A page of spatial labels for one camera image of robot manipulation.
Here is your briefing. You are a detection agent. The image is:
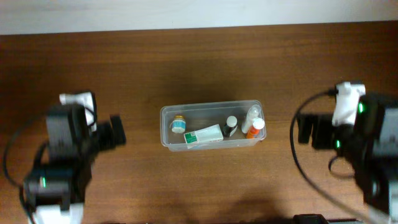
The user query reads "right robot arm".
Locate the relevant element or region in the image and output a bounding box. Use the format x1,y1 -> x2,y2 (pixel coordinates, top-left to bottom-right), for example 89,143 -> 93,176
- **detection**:
291,93 -> 397,223

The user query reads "left black cable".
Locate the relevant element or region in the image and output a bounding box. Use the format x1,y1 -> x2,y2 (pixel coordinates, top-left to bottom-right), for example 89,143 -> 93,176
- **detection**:
2,114 -> 50,224

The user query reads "white green medicine box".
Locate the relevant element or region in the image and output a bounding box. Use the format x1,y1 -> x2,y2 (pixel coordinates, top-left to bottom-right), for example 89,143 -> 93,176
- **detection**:
183,124 -> 223,144

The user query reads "right black cable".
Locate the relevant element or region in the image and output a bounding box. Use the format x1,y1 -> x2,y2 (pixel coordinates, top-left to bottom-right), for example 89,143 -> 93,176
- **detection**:
289,88 -> 374,224

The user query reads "black cable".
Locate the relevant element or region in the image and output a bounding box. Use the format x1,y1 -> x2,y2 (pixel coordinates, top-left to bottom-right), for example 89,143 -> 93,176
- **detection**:
2,114 -> 50,224
289,88 -> 374,224

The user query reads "orange tube white cap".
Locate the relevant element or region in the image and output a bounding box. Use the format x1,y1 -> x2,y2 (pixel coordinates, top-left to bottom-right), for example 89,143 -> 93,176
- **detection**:
246,118 -> 265,139

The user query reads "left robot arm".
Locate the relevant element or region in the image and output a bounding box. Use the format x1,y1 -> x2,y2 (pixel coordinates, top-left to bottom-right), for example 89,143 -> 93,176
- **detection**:
23,103 -> 126,223

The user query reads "dark syrup bottle white cap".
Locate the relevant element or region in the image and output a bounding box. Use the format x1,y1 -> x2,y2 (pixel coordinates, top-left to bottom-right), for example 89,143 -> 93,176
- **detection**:
222,116 -> 238,138

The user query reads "clear plastic container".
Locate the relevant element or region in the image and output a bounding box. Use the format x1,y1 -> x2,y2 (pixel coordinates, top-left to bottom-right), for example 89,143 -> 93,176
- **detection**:
160,100 -> 267,152

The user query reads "white spray bottle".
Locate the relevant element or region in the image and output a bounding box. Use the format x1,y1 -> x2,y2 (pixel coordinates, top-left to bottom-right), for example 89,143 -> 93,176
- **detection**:
241,105 -> 262,134

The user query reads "small jar gold lid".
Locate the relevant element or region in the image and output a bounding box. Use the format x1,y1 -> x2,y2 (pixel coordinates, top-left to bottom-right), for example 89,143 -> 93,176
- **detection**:
171,115 -> 186,134

